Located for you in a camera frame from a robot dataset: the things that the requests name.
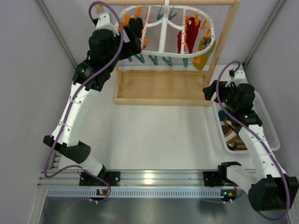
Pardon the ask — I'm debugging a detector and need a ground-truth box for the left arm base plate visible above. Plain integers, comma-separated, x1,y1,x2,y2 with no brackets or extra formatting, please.
79,171,121,187

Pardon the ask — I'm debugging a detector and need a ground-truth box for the white oval clip hanger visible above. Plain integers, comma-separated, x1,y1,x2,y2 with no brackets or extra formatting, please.
120,0,215,59

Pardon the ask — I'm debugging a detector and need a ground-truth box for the white plastic basket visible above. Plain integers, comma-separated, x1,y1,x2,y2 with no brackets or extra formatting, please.
212,91,280,154

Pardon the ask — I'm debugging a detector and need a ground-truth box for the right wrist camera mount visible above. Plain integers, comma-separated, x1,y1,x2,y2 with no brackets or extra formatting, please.
228,70,246,86

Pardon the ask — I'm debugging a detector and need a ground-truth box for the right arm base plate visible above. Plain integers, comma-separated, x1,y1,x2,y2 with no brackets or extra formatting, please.
203,171,234,187

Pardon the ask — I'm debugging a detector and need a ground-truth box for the black sock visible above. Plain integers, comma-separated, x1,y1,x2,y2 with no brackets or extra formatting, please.
129,18,143,39

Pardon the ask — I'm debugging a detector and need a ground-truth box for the red sock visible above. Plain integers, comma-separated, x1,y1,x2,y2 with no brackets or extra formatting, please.
185,16,201,54
177,31,184,54

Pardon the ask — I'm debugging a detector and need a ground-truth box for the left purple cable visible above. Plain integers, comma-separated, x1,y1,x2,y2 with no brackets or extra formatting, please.
43,1,123,203

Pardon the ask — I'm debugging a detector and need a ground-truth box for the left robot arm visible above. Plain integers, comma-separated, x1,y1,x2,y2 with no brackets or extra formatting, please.
43,25,142,179

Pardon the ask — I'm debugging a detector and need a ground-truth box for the grey slotted cable duct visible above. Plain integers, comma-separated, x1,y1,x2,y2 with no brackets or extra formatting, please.
47,188,234,198

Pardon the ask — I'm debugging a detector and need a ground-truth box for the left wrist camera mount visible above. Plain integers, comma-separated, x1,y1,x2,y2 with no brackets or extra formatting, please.
96,12,118,35

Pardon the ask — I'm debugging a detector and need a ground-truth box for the aluminium rail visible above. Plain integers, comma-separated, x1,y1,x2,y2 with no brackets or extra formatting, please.
37,169,292,187

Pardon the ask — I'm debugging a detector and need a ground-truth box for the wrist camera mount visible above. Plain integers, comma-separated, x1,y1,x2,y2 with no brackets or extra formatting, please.
228,70,246,86
96,12,118,35

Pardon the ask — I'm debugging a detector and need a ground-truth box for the yellow sock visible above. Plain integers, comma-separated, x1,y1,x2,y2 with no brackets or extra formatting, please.
192,37,216,70

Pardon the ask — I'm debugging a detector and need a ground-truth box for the wooden hanger stand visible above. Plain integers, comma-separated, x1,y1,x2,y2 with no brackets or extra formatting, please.
108,0,240,106

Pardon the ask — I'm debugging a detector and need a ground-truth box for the purple cable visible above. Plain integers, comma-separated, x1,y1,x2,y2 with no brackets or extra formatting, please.
43,1,123,203
214,60,290,221

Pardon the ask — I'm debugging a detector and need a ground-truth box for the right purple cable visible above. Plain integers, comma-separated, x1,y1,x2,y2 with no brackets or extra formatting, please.
214,60,290,221

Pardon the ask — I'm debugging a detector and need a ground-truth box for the teal sock in basket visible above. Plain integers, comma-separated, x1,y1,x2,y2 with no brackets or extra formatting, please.
218,106,230,122

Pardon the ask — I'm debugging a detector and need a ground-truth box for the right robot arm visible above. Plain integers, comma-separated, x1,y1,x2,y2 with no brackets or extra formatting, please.
203,80,299,212

